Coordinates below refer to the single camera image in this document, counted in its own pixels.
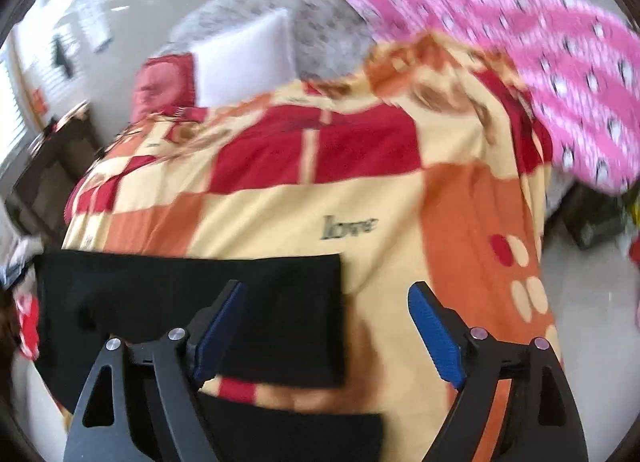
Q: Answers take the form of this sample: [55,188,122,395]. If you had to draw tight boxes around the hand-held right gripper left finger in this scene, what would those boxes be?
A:
[63,280,247,462]

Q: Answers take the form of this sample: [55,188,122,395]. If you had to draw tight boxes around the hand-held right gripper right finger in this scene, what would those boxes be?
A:
[407,281,590,462]

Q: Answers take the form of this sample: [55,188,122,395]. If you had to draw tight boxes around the black pants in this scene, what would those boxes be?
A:
[33,249,385,462]

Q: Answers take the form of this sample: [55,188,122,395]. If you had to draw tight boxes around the orange red patterned bedsheet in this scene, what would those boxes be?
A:
[61,33,562,462]

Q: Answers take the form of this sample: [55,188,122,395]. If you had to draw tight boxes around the dark wooden bedside table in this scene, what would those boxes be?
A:
[12,103,106,243]

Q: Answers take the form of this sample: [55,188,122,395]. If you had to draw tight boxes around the red pillow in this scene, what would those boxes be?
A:
[130,53,197,125]

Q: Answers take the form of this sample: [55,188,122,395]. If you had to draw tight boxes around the white pillow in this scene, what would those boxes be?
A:
[192,9,297,108]

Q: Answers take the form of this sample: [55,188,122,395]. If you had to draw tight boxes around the pink patterned blanket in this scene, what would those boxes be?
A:
[334,0,640,194]

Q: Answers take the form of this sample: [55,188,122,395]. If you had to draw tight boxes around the grey fuzzy blanket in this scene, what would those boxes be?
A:
[170,0,381,81]

